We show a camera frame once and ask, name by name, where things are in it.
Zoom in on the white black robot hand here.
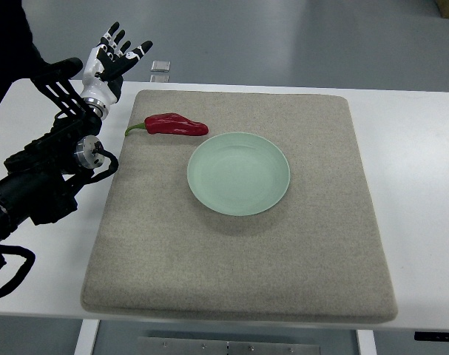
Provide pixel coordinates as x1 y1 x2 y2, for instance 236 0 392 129
81 22 153 109

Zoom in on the red pepper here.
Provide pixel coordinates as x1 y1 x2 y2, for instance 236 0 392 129
124 112 209 136

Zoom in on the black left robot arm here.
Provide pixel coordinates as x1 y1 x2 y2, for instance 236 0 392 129
0 58 118 298

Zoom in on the clear plastic floor plate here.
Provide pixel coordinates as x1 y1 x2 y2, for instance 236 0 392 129
150 60 171 72

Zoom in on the light green plate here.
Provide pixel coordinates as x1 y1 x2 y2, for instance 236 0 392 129
186 132 291 217

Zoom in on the white left table leg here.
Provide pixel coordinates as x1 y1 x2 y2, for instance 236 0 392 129
73 319 100 355

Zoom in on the white table leg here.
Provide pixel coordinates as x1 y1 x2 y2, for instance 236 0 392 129
356 330 377 355
73 319 100 355

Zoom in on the beige felt mat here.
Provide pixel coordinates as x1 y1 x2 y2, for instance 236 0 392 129
81 89 397 324

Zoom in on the white right table leg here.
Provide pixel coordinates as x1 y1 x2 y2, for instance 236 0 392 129
356 330 377 355

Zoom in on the black table control panel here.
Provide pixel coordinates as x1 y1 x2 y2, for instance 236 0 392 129
413 331 449 342

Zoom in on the metal table base plate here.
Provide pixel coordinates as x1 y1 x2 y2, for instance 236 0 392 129
138 337 320 355

